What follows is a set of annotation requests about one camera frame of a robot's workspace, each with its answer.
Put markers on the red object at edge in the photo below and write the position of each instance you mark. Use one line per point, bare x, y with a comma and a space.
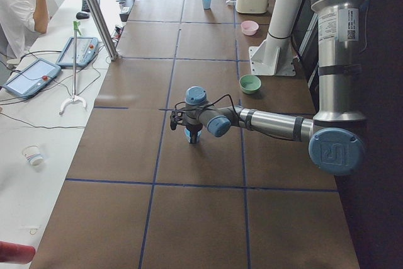
16, 253

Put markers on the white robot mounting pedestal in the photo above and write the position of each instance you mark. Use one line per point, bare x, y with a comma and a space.
274, 56

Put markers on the green bowl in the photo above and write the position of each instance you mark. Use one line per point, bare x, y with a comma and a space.
249, 84

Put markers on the pink bowl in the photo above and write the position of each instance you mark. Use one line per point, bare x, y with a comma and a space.
249, 27

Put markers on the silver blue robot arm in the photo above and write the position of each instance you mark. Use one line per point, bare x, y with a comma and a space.
334, 134

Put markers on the aluminium frame post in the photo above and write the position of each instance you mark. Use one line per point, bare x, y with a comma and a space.
103, 29

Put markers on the black computer mouse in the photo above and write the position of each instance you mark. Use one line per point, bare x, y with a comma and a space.
82, 15

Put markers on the white paper cup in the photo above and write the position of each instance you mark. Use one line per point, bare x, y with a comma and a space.
33, 155

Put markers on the person in white shirt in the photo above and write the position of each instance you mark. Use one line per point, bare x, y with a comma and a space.
22, 22

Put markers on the blue teach pendant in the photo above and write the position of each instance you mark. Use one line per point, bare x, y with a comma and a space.
32, 79
87, 48

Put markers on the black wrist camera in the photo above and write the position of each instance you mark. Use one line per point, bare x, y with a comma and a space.
176, 118

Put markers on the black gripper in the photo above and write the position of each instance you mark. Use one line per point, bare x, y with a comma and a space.
194, 129

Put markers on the light blue cup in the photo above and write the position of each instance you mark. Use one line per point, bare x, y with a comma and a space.
187, 135
206, 4

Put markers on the cream toaster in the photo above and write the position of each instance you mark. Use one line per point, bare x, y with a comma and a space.
251, 6

